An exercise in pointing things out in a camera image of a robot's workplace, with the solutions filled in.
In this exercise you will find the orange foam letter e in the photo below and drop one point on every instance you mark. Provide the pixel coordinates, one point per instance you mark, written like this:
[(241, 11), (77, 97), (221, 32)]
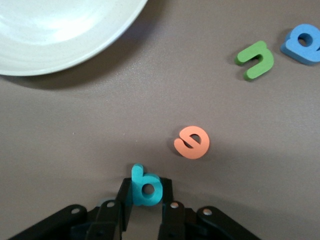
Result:
[(195, 151)]

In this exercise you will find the blue foam letter a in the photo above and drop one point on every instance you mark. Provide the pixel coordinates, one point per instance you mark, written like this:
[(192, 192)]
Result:
[(295, 51)]

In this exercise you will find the green foam letter u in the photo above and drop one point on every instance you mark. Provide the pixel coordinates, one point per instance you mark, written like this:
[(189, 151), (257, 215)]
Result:
[(265, 58)]

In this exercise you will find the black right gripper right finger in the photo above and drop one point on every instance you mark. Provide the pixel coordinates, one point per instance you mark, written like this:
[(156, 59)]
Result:
[(172, 220)]

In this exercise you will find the beige plate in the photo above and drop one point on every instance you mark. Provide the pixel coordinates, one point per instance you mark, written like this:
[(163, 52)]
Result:
[(50, 32)]

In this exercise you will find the teal foam letter q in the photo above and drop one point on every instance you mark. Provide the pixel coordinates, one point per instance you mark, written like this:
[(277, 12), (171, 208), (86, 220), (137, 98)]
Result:
[(138, 180)]

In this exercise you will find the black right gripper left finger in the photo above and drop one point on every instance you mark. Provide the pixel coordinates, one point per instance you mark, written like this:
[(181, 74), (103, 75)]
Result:
[(110, 220)]

